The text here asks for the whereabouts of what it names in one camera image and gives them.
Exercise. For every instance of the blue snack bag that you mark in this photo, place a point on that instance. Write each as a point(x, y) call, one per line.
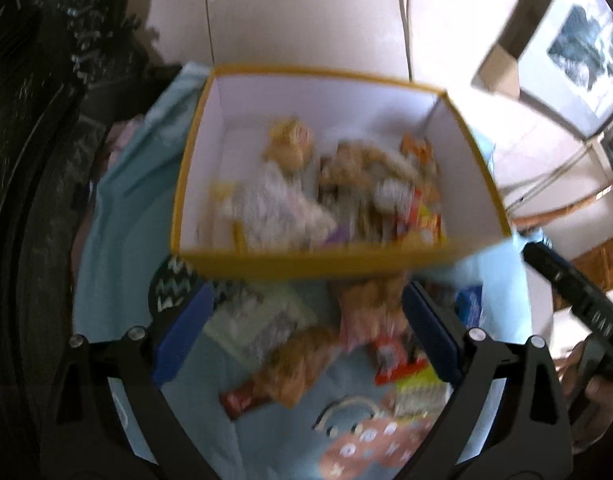
point(468, 305)

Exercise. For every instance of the light blue tablecloth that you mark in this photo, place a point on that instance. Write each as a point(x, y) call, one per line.
point(131, 229)

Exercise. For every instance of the clear white candy bag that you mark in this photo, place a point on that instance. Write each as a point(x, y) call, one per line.
point(272, 215)

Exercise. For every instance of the framed lotus painting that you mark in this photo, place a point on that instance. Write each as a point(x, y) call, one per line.
point(556, 57)

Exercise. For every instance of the wooden armchair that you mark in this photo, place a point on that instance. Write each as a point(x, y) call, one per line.
point(599, 258)

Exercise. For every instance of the dark carved wooden furniture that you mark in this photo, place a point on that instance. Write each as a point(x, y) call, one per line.
point(69, 71)

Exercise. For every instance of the brown chocolate bar wrapper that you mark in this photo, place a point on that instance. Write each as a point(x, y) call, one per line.
point(238, 401)

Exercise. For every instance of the lime green seed packet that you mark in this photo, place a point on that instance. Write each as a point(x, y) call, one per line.
point(421, 394)

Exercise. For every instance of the person's right hand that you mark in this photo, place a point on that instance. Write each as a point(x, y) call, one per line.
point(597, 390)

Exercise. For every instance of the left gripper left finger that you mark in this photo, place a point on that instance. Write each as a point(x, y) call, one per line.
point(145, 365)

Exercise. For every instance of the tan pastry snack bag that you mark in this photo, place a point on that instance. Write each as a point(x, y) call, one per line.
point(292, 368)

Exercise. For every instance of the pale green snack bag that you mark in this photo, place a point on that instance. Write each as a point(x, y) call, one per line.
point(250, 320)

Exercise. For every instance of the yellow cardboard box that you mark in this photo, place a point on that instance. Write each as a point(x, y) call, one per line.
point(389, 201)

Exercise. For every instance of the pink cookie snack pack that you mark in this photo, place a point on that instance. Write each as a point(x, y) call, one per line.
point(370, 309)

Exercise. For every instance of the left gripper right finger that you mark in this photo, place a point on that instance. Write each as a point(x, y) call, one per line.
point(470, 361)

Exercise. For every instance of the red small snack packet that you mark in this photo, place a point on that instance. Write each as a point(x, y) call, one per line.
point(394, 362)

